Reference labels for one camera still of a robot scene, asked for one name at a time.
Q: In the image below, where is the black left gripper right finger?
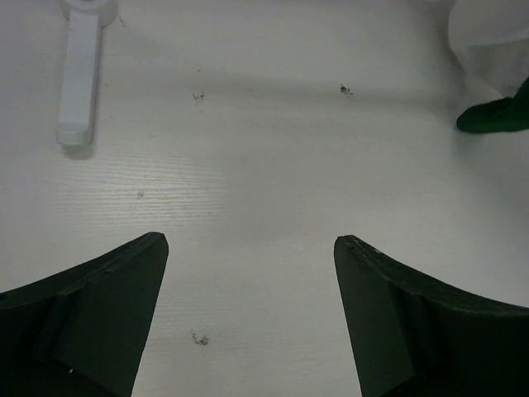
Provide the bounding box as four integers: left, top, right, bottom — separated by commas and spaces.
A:
334, 236, 528, 396

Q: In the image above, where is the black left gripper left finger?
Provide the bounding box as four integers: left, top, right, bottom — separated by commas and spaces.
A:
1, 232, 169, 396

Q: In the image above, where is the white clothes rack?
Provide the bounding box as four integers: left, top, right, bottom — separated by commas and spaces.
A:
55, 0, 118, 146

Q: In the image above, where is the white and green t-shirt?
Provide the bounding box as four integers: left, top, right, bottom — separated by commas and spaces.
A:
447, 1, 528, 134

